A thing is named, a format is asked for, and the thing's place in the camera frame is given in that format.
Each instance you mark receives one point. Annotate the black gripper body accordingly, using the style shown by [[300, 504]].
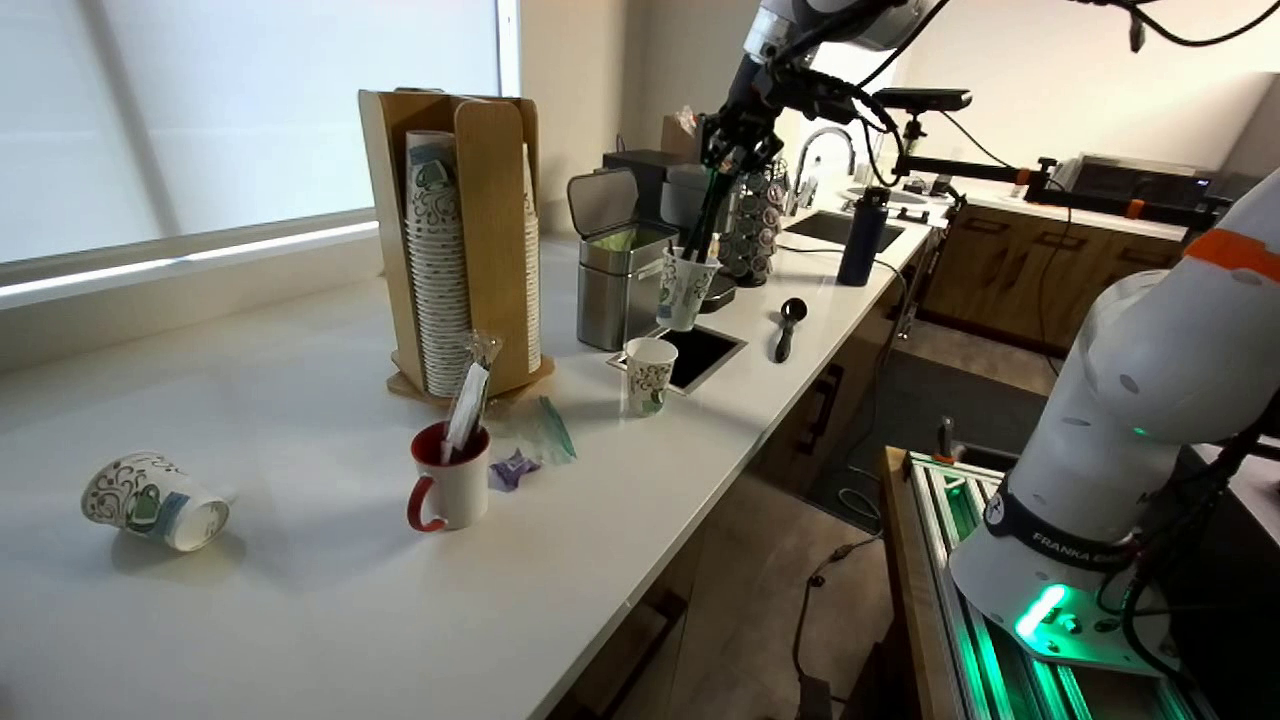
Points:
[[752, 121]]

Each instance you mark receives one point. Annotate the black tongs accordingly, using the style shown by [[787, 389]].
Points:
[[700, 226]]

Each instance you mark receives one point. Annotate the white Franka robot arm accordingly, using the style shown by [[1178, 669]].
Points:
[[1147, 372]]

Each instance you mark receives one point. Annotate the wooden cup dispenser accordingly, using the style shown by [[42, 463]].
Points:
[[493, 242]]

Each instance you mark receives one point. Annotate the brown paper bag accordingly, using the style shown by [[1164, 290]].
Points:
[[683, 139]]

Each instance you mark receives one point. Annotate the patterned tall jar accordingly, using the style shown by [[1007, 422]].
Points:
[[752, 226]]

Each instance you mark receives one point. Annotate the chrome faucet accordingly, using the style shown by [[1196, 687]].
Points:
[[824, 153]]

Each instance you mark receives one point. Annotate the green bin liner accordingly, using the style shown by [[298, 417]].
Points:
[[618, 242]]

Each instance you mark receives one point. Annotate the black bottle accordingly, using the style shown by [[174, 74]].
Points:
[[863, 239]]

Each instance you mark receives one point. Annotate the steel trash bin black lid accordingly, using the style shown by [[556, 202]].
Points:
[[613, 307]]

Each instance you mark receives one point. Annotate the black scoop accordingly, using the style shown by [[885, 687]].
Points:
[[791, 327]]

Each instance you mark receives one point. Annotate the black counter sink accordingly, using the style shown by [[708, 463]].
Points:
[[706, 357]]

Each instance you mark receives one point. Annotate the white lid stack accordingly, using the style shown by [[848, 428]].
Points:
[[531, 254]]

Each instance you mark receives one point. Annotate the stack of floral paper cups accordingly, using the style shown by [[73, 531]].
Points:
[[438, 264]]

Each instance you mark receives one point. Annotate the clear plastic wrapper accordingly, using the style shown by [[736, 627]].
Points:
[[552, 434]]

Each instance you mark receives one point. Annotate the brown wood cabinet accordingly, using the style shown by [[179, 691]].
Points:
[[1041, 273]]

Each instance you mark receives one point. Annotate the stirrer sticks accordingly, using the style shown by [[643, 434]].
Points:
[[467, 400]]

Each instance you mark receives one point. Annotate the purple packet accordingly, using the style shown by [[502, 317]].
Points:
[[512, 468]]

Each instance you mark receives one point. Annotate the black appliance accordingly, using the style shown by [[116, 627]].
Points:
[[1147, 184]]

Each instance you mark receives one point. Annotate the white roller window blind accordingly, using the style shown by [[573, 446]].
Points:
[[307, 106], [53, 121]]

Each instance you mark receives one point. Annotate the black stereo camera bar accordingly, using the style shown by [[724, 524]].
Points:
[[923, 99]]

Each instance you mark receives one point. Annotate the black camera stand rod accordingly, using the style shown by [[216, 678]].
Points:
[[984, 168]]

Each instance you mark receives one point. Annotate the robot mounting base frame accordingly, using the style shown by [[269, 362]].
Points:
[[962, 586]]

